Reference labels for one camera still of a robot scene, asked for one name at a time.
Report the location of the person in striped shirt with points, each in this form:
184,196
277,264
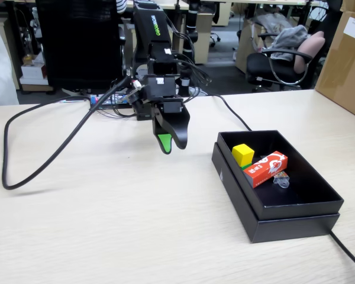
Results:
120,6

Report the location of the black pole with white bands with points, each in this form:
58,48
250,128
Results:
191,20

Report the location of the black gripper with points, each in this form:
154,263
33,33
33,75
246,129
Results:
171,106

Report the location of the controller board with pink light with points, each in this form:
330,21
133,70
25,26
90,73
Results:
94,99

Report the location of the yellow wooden cube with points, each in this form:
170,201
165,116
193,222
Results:
242,154

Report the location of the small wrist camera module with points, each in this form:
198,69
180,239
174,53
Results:
136,96

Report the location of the green wooden cube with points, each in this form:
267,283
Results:
246,166

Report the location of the beige office cabinet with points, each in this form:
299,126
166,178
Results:
202,38

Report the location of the large brown cardboard box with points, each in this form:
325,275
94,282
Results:
343,68

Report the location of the red and white carton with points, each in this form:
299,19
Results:
266,170

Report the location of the pink cushion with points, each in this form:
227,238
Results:
310,47

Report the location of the open black cardboard box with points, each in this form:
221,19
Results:
298,207

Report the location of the stack of white boxes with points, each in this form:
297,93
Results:
32,72

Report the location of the black office armchair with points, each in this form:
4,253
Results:
257,63

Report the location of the colourful candy packet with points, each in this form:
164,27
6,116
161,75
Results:
281,179

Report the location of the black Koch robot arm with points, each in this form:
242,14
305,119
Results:
152,29

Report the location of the grey cloth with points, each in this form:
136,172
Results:
290,38

